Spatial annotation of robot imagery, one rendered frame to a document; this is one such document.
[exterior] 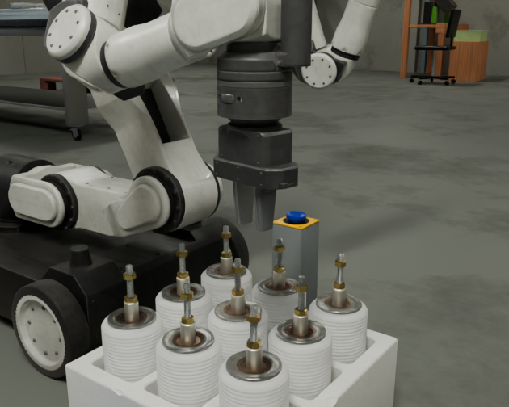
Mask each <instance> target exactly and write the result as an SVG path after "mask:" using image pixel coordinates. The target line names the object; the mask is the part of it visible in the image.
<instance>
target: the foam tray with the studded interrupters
mask: <svg viewBox="0 0 509 407"><path fill-rule="evenodd" d="M397 350H398V340H397V339H396V338H394V337H391V336H388V335H385V334H381V333H378V332H375V331H372V330H370V329H367V338H366V351H365V352H364V353H363V354H362V355H361V356H360V357H359V358H358V359H357V360H356V361H355V362H354V363H352V364H344V363H340V362H337V361H335V360H333V359H332V365H331V384H330V385H329V386H328V387H327V388H326V389H324V390H323V391H322V392H321V393H320V394H319V395H318V396H317V397H316V398H315V399H313V400H305V399H302V398H300V397H297V396H295V395H292V394H291V393H289V407H393V395H394V384H395V373H396V362H397ZM65 372H66V380H67V388H68V397H69V407H178V406H177V405H174V404H172V403H170V402H169V401H166V400H164V399H162V398H160V397H158V386H157V370H156V371H154V372H153V373H151V374H149V375H148V376H146V377H145V378H143V379H141V380H139V381H137V382H135V383H129V382H127V381H125V380H122V379H121V378H118V377H116V376H114V375H112V374H110V373H108V372H106V371H104V362H103V346H101V347H99V348H97V349H95V350H93V351H91V352H90V353H88V354H86V355H83V356H82V357H80V358H78V359H75V360H74V361H72V362H71V363H68V364H66V365H65ZM202 407H219V394H218V395H217V396H215V397H214V398H213V399H211V400H210V401H209V402H207V403H206V404H205V405H203V406H202Z"/></svg>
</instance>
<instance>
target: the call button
mask: <svg viewBox="0 0 509 407"><path fill-rule="evenodd" d="M286 218H287V219H288V221H289V222H293V223H301V222H303V221H304V219H305V218H306V214H305V213H304V212H299V211H292V212H288V213H287V214H286Z"/></svg>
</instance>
